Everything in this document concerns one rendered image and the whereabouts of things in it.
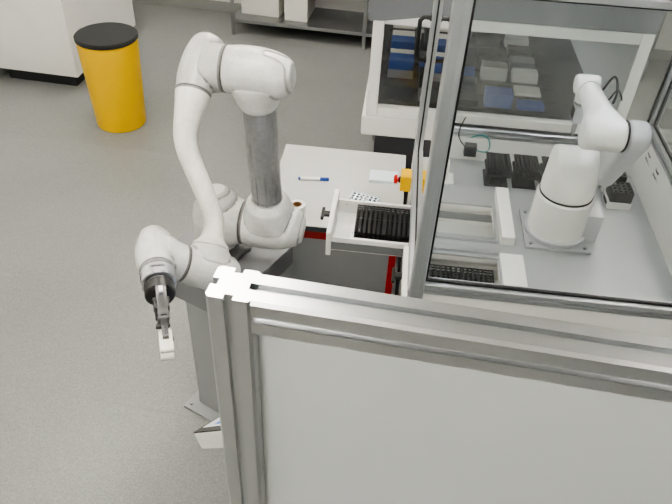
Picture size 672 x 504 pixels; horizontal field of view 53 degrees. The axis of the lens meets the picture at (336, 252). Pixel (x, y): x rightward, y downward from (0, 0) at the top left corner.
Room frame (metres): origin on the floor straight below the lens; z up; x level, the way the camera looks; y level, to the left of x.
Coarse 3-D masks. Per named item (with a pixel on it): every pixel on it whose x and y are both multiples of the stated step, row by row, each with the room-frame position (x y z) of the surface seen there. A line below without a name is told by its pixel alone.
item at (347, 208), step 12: (348, 204) 2.17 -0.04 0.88; (360, 204) 2.17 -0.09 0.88; (372, 204) 2.16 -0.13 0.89; (384, 204) 2.16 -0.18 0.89; (396, 204) 2.16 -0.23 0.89; (348, 216) 2.14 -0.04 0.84; (336, 228) 2.06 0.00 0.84; (348, 228) 2.07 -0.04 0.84; (336, 240) 1.93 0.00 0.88; (348, 240) 1.93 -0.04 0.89; (360, 240) 1.93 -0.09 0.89; (372, 240) 1.93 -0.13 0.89; (360, 252) 1.93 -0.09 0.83; (372, 252) 1.92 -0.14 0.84; (384, 252) 1.92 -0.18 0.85; (396, 252) 1.91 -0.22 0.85
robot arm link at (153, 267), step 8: (144, 264) 1.25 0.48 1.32; (152, 264) 1.24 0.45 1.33; (160, 264) 1.24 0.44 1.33; (168, 264) 1.26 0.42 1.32; (144, 272) 1.22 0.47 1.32; (152, 272) 1.22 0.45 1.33; (160, 272) 1.22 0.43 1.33; (168, 272) 1.23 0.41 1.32; (144, 280) 1.21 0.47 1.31; (176, 280) 1.23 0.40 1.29
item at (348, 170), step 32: (288, 160) 2.65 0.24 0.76; (320, 160) 2.67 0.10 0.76; (352, 160) 2.68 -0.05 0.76; (384, 160) 2.70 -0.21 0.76; (288, 192) 2.40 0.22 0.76; (320, 192) 2.41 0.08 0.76; (384, 192) 2.44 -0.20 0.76; (320, 224) 2.18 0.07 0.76; (320, 256) 2.18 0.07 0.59; (352, 256) 2.17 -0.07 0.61; (384, 256) 2.16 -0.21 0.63; (384, 288) 2.16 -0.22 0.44
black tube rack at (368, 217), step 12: (372, 216) 2.11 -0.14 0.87; (384, 216) 2.07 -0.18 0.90; (396, 216) 2.12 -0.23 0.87; (408, 216) 2.08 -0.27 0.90; (360, 228) 1.99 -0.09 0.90; (372, 228) 2.03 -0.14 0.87; (384, 228) 2.00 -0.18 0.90; (396, 228) 2.04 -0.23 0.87; (408, 228) 2.00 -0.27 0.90; (384, 240) 1.96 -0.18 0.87; (396, 240) 1.97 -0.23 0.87; (408, 240) 1.96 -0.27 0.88
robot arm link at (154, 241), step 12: (144, 228) 1.39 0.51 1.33; (156, 228) 1.38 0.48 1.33; (144, 240) 1.33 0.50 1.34; (156, 240) 1.33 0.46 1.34; (168, 240) 1.34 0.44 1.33; (144, 252) 1.29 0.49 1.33; (156, 252) 1.29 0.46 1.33; (168, 252) 1.30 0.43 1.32; (180, 252) 1.32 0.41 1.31; (180, 264) 1.30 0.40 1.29; (180, 276) 1.30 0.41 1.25
